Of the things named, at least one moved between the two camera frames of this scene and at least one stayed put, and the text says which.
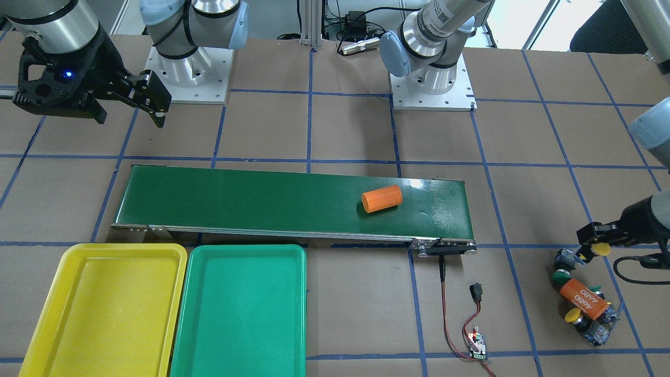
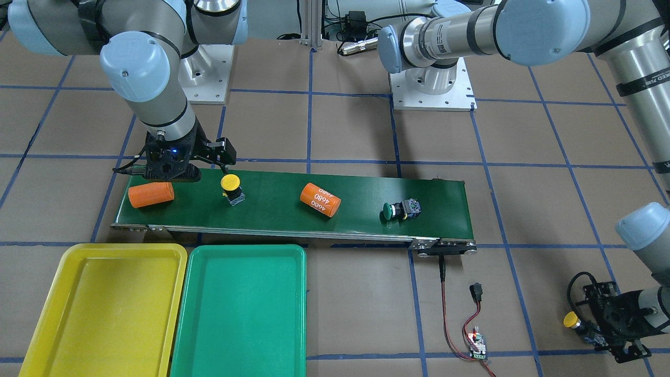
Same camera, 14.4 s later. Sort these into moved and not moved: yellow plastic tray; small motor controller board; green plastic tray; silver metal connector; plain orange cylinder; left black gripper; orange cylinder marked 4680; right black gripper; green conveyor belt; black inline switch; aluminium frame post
Moved: left black gripper; right black gripper; orange cylinder marked 4680; plain orange cylinder
Not moved: silver metal connector; yellow plastic tray; black inline switch; aluminium frame post; green conveyor belt; small motor controller board; green plastic tray
